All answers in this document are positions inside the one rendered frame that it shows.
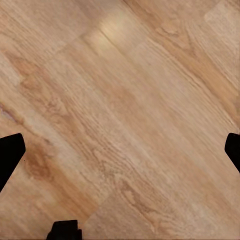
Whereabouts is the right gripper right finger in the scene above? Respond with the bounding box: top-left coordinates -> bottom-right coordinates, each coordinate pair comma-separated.
224,133 -> 240,172

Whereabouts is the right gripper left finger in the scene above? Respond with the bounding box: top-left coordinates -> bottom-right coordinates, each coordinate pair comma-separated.
0,133 -> 26,193

